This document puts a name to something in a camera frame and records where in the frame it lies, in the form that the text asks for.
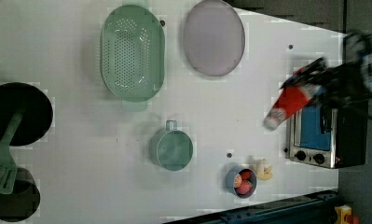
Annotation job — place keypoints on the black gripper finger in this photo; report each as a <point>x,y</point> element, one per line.
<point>307,75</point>

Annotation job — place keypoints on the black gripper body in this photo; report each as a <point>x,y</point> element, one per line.
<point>344,85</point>

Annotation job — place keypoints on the red ketchup bottle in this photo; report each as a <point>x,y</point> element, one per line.
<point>289,102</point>

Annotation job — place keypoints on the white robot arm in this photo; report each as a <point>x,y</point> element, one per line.
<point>359,45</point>

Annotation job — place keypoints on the grey round plate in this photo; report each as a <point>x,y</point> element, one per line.
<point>213,38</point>

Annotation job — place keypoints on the peeled banana toy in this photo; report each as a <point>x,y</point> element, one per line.
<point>262,170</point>

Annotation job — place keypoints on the yellow and red toy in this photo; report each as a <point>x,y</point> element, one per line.
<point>345,215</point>

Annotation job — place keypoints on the blue bowl with fruit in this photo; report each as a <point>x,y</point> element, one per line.
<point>241,181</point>

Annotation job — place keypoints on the green mug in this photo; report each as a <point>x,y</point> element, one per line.
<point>171,148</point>

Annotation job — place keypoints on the green perforated colander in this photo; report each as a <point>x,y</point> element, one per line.
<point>133,55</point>

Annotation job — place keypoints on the green spatula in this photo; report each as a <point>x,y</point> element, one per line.
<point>8,168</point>

